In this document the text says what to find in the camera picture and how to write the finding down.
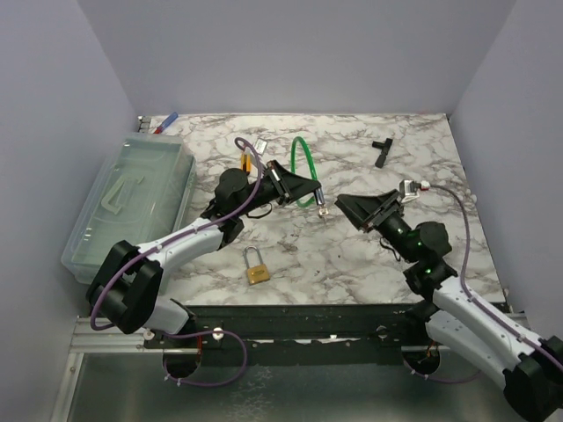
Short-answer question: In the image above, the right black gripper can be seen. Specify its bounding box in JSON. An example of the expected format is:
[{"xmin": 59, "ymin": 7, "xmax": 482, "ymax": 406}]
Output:
[{"xmin": 336, "ymin": 188, "xmax": 418, "ymax": 263}]

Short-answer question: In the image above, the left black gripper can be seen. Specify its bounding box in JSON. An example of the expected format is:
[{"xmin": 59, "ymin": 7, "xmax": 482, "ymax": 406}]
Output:
[{"xmin": 236, "ymin": 160, "xmax": 320, "ymax": 218}]

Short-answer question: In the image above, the green cable lock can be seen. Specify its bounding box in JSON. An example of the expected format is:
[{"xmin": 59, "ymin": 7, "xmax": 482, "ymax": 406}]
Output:
[{"xmin": 289, "ymin": 136, "xmax": 327, "ymax": 208}]

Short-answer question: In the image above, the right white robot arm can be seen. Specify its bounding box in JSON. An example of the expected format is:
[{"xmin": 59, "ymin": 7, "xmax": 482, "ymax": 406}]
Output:
[{"xmin": 335, "ymin": 190, "xmax": 562, "ymax": 421}]

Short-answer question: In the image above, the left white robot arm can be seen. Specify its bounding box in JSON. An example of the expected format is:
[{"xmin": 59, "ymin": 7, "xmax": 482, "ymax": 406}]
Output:
[{"xmin": 86, "ymin": 160, "xmax": 321, "ymax": 347}]

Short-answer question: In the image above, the yellow utility knife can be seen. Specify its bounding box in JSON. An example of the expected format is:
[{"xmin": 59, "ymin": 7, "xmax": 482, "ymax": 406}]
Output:
[{"xmin": 240, "ymin": 153, "xmax": 252, "ymax": 175}]

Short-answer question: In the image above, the black T-shaped tool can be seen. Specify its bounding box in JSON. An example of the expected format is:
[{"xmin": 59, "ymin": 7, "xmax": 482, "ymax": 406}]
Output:
[{"xmin": 371, "ymin": 138, "xmax": 393, "ymax": 169}]

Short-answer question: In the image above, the brass padlock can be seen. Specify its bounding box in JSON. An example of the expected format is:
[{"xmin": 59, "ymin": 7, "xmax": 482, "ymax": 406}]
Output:
[{"xmin": 243, "ymin": 246, "xmax": 270, "ymax": 286}]

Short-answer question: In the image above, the clear plastic storage box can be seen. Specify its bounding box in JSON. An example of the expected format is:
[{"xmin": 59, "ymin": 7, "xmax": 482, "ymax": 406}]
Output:
[{"xmin": 62, "ymin": 133, "xmax": 196, "ymax": 285}]

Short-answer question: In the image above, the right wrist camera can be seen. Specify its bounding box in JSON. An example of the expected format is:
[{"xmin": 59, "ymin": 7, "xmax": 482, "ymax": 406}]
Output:
[{"xmin": 398, "ymin": 179, "xmax": 431, "ymax": 204}]

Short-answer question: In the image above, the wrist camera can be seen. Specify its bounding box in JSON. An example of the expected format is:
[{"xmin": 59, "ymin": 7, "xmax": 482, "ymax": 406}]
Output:
[
  {"xmin": 398, "ymin": 179, "xmax": 431, "ymax": 204},
  {"xmin": 253, "ymin": 139, "xmax": 267, "ymax": 155}
]

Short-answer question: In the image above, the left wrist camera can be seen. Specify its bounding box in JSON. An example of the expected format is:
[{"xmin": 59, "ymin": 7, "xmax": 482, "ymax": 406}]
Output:
[{"xmin": 253, "ymin": 139, "xmax": 267, "ymax": 155}]

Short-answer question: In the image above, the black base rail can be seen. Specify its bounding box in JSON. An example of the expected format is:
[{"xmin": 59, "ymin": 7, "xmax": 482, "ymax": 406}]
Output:
[{"xmin": 144, "ymin": 304, "xmax": 448, "ymax": 373}]

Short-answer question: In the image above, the aluminium extrusion rail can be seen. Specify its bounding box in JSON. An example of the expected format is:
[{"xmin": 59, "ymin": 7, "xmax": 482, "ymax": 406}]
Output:
[{"xmin": 69, "ymin": 318, "xmax": 144, "ymax": 354}]

